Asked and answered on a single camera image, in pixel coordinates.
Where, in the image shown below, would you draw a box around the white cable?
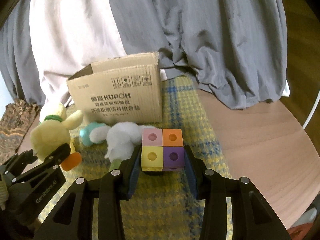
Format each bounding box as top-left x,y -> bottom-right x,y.
301,89 -> 316,129

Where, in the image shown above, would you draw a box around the yellow plush duck toy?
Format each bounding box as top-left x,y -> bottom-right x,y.
30,101 -> 84,171

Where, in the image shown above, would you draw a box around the teal star plush toy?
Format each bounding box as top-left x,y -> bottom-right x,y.
79,122 -> 106,147

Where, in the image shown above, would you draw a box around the grey curtain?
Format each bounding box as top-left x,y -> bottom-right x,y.
1,0 -> 287,109

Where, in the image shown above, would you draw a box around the red white object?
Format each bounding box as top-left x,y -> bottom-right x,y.
287,207 -> 317,239

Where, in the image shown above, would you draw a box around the white plush dog toy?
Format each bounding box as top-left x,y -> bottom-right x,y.
89,122 -> 156,171

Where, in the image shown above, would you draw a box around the brown patterned fabric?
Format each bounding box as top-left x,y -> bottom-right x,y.
0,99 -> 40,164

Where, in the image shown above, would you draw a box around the four colour cube block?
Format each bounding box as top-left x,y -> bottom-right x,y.
141,128 -> 185,172

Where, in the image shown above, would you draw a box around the brown cardboard box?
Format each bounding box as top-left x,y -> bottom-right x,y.
67,52 -> 162,125

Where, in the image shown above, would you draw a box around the beige curtain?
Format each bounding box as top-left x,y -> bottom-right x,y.
29,0 -> 126,105

